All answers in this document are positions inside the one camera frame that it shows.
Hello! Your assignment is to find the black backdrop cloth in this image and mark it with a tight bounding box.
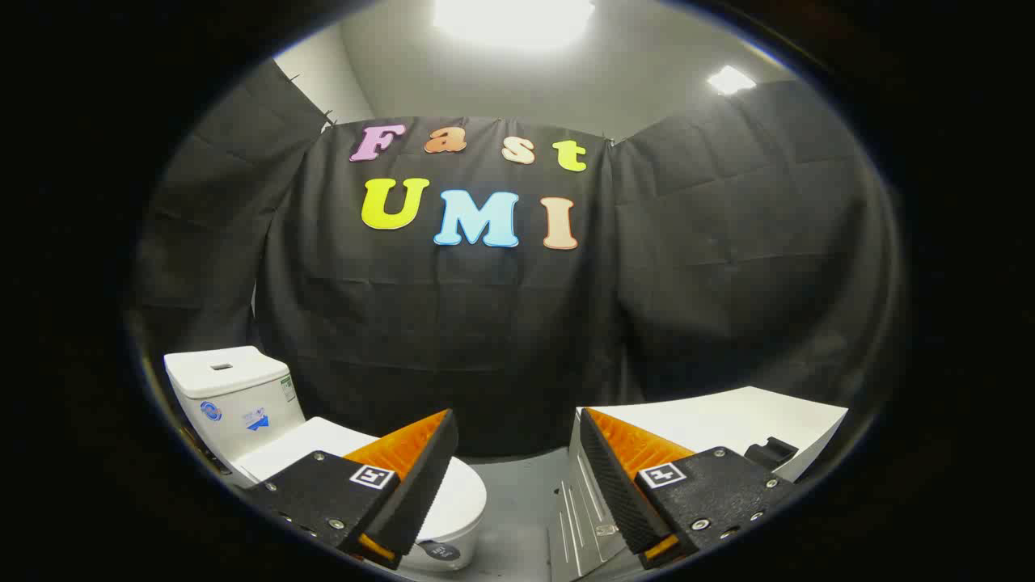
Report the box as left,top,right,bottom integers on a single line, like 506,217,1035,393
129,58,902,458

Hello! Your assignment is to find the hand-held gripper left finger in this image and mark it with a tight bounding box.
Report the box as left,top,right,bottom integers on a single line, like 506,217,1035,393
243,408,460,571

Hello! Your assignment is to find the white ceramic toilet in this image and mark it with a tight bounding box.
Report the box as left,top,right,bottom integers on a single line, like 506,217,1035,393
164,346,488,573

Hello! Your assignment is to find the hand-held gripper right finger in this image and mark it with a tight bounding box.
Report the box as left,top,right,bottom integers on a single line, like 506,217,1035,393
578,407,797,571

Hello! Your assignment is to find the white metal cabinet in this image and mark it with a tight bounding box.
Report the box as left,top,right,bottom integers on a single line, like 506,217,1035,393
548,386,848,582

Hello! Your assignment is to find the black object on cabinet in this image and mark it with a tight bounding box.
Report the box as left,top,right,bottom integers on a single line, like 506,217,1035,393
744,436,799,471

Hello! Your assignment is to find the large ceiling light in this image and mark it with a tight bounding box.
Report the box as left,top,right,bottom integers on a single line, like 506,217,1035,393
433,0,595,49

